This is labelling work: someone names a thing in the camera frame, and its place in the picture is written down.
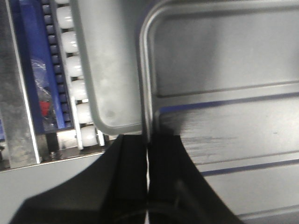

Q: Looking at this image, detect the blue bin lower shelf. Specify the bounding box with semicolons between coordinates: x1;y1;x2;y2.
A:
9;0;74;133

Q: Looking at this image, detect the white roller track left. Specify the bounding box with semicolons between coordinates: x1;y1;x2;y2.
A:
54;0;106;150

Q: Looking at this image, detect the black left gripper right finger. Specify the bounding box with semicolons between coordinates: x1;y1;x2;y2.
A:
148;109;242;224

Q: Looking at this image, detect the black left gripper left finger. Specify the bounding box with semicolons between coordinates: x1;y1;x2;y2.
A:
11;135;147;224

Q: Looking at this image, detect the left steel divider rail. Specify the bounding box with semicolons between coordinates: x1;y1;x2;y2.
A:
0;0;41;168

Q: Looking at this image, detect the large grey metal tray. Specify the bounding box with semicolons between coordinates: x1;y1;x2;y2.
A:
70;0;169;136

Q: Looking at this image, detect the small silver ribbed tray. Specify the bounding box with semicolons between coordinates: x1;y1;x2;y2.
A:
138;0;299;224

